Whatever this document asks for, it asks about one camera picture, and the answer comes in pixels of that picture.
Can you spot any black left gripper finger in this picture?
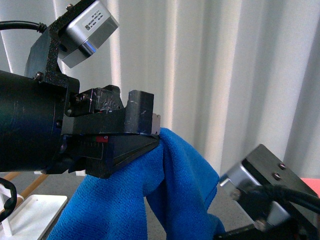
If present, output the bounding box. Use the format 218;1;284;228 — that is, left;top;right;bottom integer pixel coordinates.
85;135;160;179

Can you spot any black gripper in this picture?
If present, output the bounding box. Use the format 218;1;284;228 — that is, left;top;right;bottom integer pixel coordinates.
0;71;80;174

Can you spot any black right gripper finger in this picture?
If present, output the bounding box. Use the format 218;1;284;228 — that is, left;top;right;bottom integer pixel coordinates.
71;85;160;136

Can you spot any blue microfiber cloth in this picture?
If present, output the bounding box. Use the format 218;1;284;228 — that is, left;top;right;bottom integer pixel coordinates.
48;128;225;240

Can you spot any left wooden rack rod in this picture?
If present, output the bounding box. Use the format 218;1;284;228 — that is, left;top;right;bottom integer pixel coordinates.
3;172;21;181

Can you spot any wooden rack rod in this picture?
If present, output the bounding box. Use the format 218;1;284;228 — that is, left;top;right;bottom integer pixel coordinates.
3;172;21;181
0;174;48;222

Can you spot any right wooden rack rod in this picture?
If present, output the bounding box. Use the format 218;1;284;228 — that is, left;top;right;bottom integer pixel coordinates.
0;174;48;222

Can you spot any white towel rack stand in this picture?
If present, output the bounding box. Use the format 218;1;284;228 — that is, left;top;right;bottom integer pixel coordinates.
0;194;68;240

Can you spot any red object at edge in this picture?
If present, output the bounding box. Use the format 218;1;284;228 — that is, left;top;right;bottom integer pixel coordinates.
301;178;320;195

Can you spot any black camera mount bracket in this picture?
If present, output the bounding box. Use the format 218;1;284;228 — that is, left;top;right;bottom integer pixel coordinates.
24;0;93;87

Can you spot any black camera cable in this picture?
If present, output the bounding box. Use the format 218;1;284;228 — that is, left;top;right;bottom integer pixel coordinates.
0;21;48;33
233;184;320;213

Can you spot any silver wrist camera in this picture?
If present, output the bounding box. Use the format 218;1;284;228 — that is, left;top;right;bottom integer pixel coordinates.
219;162;291;232
59;0;119;68

